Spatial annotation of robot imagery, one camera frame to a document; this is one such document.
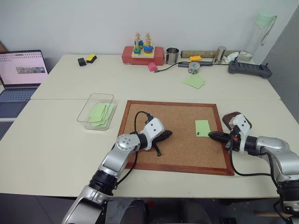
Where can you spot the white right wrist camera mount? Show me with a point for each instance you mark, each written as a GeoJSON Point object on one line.
{"type": "Point", "coordinates": [241, 122]}

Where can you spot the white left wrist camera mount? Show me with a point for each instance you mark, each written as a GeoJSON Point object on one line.
{"type": "Point", "coordinates": [153, 127]}

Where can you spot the metal mug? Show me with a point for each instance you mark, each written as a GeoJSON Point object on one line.
{"type": "Point", "coordinates": [172, 56]}

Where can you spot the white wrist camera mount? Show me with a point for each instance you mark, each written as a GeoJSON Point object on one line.
{"type": "Point", "coordinates": [241, 122]}
{"type": "Point", "coordinates": [153, 127]}

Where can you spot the single green sticky note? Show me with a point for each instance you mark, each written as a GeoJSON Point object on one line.
{"type": "Point", "coordinates": [202, 126]}

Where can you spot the small black box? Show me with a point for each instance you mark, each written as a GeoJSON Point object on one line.
{"type": "Point", "coordinates": [82, 62]}

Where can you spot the dark grey usb hub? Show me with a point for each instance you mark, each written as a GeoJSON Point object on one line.
{"type": "Point", "coordinates": [183, 64]}

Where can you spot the clear plastic box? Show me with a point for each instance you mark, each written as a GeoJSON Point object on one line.
{"type": "Point", "coordinates": [97, 112]}

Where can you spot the open laptop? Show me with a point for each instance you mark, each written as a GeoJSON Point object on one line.
{"type": "Point", "coordinates": [22, 67]}

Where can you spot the pink block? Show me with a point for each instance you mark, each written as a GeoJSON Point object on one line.
{"type": "Point", "coordinates": [152, 67]}

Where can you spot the wood-framed cork board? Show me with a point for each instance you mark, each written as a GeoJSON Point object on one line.
{"type": "Point", "coordinates": [177, 149]}

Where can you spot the green sticky note stack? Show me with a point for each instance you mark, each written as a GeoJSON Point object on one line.
{"type": "Point", "coordinates": [194, 81]}

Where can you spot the yellow toy brick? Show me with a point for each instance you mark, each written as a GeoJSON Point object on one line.
{"type": "Point", "coordinates": [195, 58]}

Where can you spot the green notes pile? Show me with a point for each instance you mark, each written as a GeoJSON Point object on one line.
{"type": "Point", "coordinates": [99, 114]}

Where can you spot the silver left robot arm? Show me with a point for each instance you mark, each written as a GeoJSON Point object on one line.
{"type": "Point", "coordinates": [119, 156]}

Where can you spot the yellow black eraser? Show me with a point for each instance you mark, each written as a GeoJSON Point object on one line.
{"type": "Point", "coordinates": [91, 58]}

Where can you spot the brown cardboard tube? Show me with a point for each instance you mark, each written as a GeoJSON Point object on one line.
{"type": "Point", "coordinates": [198, 53]}

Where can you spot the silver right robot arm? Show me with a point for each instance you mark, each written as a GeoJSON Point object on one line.
{"type": "Point", "coordinates": [275, 149]}

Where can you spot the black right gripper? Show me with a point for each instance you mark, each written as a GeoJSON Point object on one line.
{"type": "Point", "coordinates": [233, 140]}

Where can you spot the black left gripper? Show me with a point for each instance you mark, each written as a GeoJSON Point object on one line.
{"type": "Point", "coordinates": [159, 138]}

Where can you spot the white crumpled cloth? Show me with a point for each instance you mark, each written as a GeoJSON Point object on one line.
{"type": "Point", "coordinates": [231, 57]}

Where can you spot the clear bottle with green lid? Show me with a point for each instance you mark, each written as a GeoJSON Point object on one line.
{"type": "Point", "coordinates": [260, 30]}

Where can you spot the dark grey handheld controller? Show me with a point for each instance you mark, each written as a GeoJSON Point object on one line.
{"type": "Point", "coordinates": [250, 69]}

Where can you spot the red rectangular box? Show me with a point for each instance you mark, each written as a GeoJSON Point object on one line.
{"type": "Point", "coordinates": [127, 56]}

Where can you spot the shiny metal cylinder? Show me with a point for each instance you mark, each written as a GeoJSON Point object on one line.
{"type": "Point", "coordinates": [220, 54]}

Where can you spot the clear jar of pushpins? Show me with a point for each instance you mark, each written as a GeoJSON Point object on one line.
{"type": "Point", "coordinates": [194, 67]}

